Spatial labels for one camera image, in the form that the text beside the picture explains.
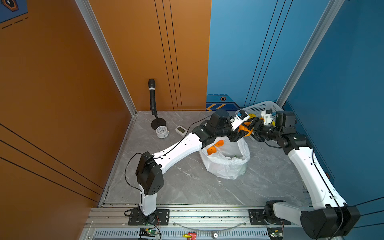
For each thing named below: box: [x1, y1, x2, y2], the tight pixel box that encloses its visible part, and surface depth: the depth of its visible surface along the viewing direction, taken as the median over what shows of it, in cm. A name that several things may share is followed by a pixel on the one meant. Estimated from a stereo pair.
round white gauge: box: [155, 125, 169, 139], surface depth 105 cm
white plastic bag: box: [199, 137, 251, 180], surface depth 84 cm
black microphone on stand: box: [148, 78, 167, 130], surface depth 98 cm
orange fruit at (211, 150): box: [206, 146, 217, 156], surface depth 95 cm
